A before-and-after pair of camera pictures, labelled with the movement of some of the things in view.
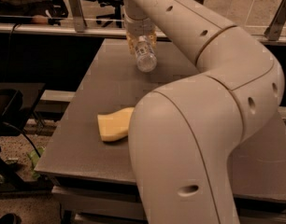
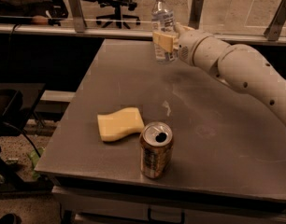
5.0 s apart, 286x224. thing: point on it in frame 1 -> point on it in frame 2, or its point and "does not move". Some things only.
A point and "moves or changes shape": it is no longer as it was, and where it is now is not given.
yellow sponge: [114, 125] does not move
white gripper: [139, 26] -> [187, 45]
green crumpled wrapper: [34, 158] does not move
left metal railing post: [79, 21] does not move
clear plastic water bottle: [147, 60] moves or changes shape
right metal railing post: [274, 31] does not move
